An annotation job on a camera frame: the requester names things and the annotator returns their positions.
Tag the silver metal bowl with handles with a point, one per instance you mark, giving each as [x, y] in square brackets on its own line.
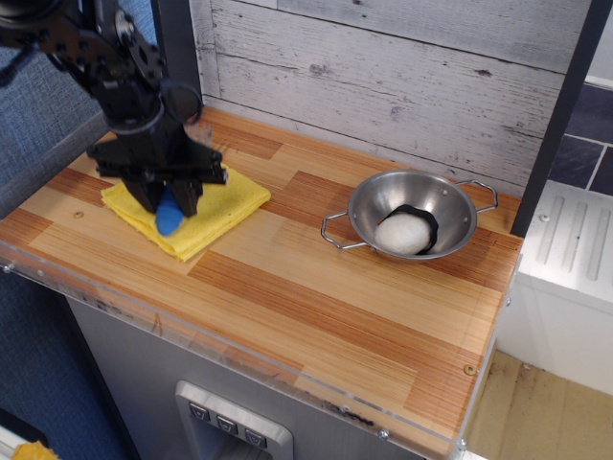
[451, 209]

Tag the dark grey post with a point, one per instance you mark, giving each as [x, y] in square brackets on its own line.
[589, 39]
[174, 33]

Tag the dark grey right post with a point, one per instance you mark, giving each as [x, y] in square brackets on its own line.
[589, 39]

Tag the yellow folded cloth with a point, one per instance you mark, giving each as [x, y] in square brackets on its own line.
[222, 208]

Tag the white grooved appliance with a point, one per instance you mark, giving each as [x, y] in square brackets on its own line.
[559, 313]

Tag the clear acrylic edge guard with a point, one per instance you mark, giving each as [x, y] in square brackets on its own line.
[391, 349]

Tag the silver toy dispenser panel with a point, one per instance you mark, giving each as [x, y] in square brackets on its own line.
[217, 428]

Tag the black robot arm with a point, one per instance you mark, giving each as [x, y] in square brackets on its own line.
[99, 45]

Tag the white egg-shaped object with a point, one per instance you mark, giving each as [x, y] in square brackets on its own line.
[403, 234]

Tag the yellow object at corner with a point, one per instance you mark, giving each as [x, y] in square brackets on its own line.
[33, 451]

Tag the blue handled metal fork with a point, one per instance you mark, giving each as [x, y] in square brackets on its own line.
[169, 216]

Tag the dark grey left post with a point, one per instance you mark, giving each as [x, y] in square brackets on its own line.
[174, 33]

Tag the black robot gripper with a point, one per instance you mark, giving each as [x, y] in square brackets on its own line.
[146, 153]

